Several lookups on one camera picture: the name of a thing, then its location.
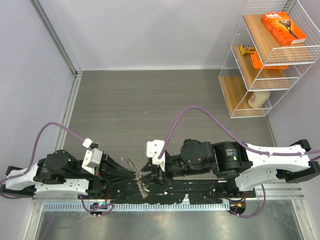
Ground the orange snack pack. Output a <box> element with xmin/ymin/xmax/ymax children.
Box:
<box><xmin>250</xmin><ymin>50</ymin><xmax>290</xmax><ymax>70</ymax></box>

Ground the metal disc with keyrings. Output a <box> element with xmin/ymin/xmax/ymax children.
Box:
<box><xmin>126</xmin><ymin>158</ymin><xmax>149</xmax><ymax>200</ymax></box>

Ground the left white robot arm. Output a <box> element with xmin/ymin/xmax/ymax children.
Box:
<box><xmin>0</xmin><ymin>148</ymin><xmax>136</xmax><ymax>199</ymax></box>

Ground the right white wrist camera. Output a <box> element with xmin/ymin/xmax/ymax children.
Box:
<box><xmin>145</xmin><ymin>139</ymin><xmax>166</xmax><ymax>172</ymax></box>

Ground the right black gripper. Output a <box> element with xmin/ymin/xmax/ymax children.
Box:
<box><xmin>140</xmin><ymin>153</ymin><xmax>211</xmax><ymax>187</ymax></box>

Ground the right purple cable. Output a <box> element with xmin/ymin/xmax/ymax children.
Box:
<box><xmin>157</xmin><ymin>105</ymin><xmax>320</xmax><ymax>219</ymax></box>

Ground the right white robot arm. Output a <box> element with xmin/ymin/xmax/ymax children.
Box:
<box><xmin>140</xmin><ymin>139</ymin><xmax>320</xmax><ymax>197</ymax></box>

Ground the white wire shelf rack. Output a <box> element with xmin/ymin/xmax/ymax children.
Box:
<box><xmin>219</xmin><ymin>0</ymin><xmax>320</xmax><ymax>118</ymax></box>

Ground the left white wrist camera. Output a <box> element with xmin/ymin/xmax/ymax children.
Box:
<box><xmin>81</xmin><ymin>138</ymin><xmax>104</xmax><ymax>175</ymax></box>

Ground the cream bottle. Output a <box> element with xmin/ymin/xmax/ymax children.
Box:
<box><xmin>248</xmin><ymin>91</ymin><xmax>271</xmax><ymax>109</ymax></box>

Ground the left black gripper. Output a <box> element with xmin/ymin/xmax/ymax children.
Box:
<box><xmin>65</xmin><ymin>149</ymin><xmax>138</xmax><ymax>189</ymax></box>

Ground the white slotted cable duct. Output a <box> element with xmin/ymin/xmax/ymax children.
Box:
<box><xmin>42</xmin><ymin>201</ymin><xmax>230</xmax><ymax>212</ymax></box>

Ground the orange razor box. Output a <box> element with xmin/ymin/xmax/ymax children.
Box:
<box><xmin>261</xmin><ymin>11</ymin><xmax>308</xmax><ymax>46</ymax></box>

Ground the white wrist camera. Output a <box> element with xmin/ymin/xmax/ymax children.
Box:
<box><xmin>145</xmin><ymin>139</ymin><xmax>166</xmax><ymax>172</ymax></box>
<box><xmin>81</xmin><ymin>138</ymin><xmax>104</xmax><ymax>175</ymax></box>

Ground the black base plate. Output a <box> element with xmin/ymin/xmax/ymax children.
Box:
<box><xmin>83</xmin><ymin>179</ymin><xmax>256</xmax><ymax>205</ymax></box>

